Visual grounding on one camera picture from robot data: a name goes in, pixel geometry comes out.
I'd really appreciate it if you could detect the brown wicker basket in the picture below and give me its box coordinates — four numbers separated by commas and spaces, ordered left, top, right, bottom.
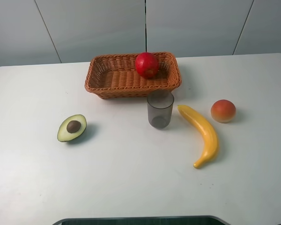
85, 52, 182, 99

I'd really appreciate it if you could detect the grey translucent plastic cup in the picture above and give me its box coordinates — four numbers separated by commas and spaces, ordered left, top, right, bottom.
147, 90, 174, 129

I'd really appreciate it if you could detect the red pomegranate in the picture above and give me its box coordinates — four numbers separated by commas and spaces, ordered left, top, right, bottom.
135, 52, 159, 79

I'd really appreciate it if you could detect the halved avocado with pit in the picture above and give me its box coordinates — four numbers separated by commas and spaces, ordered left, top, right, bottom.
57, 114, 87, 142

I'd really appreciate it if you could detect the yellow banana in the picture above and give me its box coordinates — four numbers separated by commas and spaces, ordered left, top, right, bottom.
177, 105, 220, 169

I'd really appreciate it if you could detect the orange peach fruit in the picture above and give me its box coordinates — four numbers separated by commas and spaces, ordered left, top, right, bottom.
211, 99, 237, 123

